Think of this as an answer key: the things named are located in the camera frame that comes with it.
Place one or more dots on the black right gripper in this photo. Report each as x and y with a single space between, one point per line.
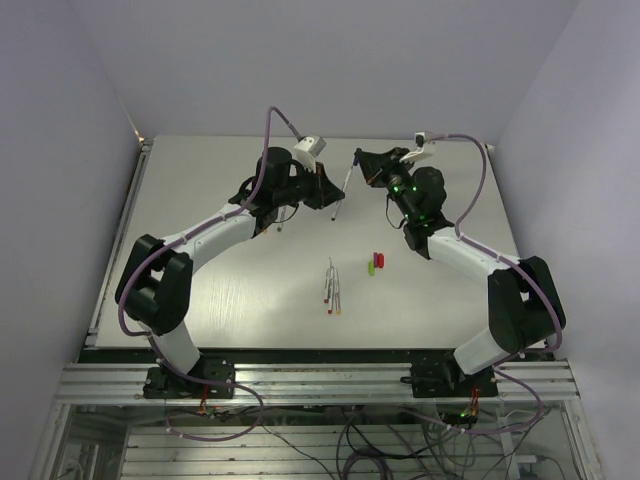
373 165

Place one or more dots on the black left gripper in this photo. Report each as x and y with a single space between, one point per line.
325 193

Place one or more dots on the blue ended white pen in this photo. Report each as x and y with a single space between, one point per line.
343 190

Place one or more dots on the green ended white pen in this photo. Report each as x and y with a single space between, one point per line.
281 219

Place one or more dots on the orange ended white pen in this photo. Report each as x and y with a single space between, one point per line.
337 293

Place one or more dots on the red ended white pen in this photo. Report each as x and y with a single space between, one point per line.
330 305

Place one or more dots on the purple ended white pen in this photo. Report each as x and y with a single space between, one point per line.
328 282

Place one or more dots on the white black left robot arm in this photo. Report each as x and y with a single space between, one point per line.
155 287

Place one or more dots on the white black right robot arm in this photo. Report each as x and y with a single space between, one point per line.
523 306

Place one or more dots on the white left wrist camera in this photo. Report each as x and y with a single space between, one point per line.
307 151

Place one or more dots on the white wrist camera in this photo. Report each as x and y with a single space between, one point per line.
307 151
424 149

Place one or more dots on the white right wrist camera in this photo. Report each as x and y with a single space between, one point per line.
424 149

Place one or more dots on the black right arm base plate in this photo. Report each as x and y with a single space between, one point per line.
448 381

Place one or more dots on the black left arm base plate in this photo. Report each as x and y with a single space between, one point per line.
161 383

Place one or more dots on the aluminium extrusion frame rail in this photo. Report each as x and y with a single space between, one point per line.
297 384

